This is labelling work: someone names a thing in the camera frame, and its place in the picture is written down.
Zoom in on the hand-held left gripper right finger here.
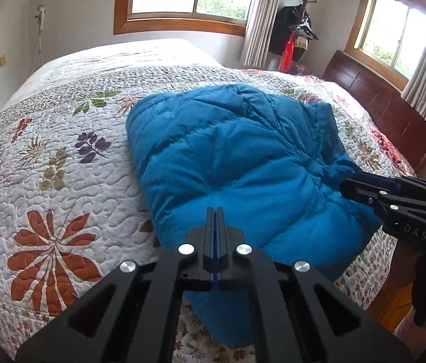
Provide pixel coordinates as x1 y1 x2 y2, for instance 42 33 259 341
216 207 414 363

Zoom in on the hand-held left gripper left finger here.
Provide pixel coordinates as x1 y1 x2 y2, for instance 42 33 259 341
15 207 217 363

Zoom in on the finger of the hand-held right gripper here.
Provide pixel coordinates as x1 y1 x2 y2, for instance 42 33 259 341
339 179 426 215
352 172 426 198

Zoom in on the blue puffer jacket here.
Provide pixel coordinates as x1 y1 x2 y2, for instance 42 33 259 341
126 84 384 348

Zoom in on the clothes hanger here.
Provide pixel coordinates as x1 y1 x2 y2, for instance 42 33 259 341
289 17 320 42

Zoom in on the dark wooden headboard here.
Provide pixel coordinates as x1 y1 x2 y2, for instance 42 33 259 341
323 50 426 176

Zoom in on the red hanging garment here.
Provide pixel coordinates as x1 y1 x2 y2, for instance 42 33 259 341
278 34 297 73

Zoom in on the small wooden framed window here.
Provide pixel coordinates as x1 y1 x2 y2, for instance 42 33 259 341
345 0 426 92

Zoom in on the bed with floral quilt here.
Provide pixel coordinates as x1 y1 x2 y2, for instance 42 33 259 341
0 40 418 363

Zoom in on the black hanging garment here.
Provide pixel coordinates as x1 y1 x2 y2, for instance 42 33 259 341
269 5 311 61

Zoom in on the wooden coat rack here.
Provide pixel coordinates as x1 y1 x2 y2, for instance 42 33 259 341
298 0 313 21

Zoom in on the white cable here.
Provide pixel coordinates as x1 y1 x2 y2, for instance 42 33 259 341
35 26 45 64

